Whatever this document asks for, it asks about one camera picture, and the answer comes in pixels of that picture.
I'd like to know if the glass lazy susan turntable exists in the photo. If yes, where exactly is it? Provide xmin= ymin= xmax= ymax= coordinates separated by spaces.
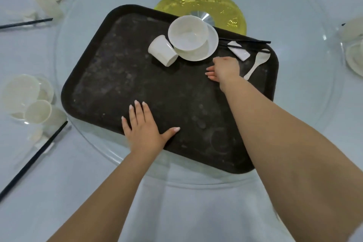
xmin=54 ymin=0 xmax=345 ymax=190

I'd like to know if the person's right hand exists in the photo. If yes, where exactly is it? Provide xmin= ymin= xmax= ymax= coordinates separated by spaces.
xmin=205 ymin=56 xmax=242 ymax=92

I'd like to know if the white round table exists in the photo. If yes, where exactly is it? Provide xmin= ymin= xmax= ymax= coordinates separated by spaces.
xmin=0 ymin=0 xmax=363 ymax=242

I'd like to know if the white shirt sleeve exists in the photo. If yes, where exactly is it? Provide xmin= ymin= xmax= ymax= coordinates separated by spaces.
xmin=347 ymin=220 xmax=363 ymax=242

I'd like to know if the person's left hand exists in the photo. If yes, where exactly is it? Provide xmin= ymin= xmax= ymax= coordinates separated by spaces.
xmin=121 ymin=100 xmax=181 ymax=157

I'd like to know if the gold turntable base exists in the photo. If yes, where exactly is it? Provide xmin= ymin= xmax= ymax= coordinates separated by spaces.
xmin=154 ymin=0 xmax=247 ymax=35

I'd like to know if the person's right forearm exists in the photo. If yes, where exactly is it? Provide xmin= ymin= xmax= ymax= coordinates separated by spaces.
xmin=220 ymin=77 xmax=363 ymax=242

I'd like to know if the person's left forearm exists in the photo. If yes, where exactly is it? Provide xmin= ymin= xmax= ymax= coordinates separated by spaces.
xmin=47 ymin=148 xmax=168 ymax=242

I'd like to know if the black tray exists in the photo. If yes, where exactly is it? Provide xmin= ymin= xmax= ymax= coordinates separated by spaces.
xmin=61 ymin=4 xmax=279 ymax=174

